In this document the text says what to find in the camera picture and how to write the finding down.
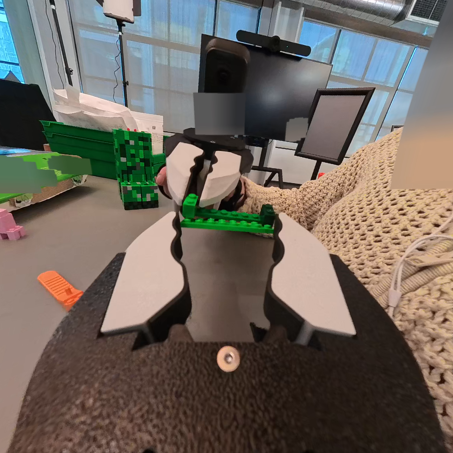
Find cream knit sweater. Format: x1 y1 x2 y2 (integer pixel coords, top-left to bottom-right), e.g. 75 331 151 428
301 127 453 429

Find green pixelated lego model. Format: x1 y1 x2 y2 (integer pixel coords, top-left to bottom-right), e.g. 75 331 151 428
113 128 160 211

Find white paper bags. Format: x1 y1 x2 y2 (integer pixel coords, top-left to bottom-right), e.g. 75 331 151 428
52 87 164 143

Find white cable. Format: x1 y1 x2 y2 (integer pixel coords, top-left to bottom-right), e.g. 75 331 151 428
387 212 453 316

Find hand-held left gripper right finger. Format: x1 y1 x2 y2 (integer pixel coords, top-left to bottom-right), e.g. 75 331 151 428
265 212 357 346

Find large black monitor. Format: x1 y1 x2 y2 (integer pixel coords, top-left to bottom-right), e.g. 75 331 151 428
197 34 334 143

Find narrow green lego plate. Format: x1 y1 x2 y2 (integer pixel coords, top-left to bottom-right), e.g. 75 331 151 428
196 208 265 224

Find black flat panel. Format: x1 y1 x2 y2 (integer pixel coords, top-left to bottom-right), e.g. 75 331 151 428
0 79 58 151

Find pink lego pig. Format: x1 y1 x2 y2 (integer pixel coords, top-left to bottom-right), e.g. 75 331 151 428
0 209 27 241

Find silver ventilation duct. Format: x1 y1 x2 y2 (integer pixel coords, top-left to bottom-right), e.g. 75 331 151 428
304 0 415 28

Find small bright green lego brick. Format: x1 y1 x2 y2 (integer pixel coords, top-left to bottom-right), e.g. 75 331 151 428
182 193 200 218

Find black webcam bar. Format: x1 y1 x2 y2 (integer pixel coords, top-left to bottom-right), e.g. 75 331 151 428
236 30 312 58

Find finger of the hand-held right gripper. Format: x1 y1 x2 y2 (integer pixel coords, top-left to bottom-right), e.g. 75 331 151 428
166 142 205 205
197 150 244 209

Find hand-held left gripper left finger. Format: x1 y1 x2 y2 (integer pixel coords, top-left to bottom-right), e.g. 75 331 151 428
100 211 192 337

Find blue-lit window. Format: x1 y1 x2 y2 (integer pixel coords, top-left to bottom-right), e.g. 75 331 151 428
0 7 26 84

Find studio light on stand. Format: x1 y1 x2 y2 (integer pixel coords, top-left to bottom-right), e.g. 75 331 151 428
96 0 142 107

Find orange brick separator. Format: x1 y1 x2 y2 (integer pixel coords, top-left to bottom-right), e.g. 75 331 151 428
37 271 85 312

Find green lego box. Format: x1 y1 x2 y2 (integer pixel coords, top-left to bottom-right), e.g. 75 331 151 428
0 148 93 214

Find wide green lego plate with holes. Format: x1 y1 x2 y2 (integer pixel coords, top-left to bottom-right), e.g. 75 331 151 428
180 218 276 235

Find person's right hand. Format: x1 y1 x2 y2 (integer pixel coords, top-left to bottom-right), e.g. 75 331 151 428
155 166 171 193

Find tilted dark monitor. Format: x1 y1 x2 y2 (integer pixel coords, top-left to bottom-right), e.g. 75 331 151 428
294 87 376 181

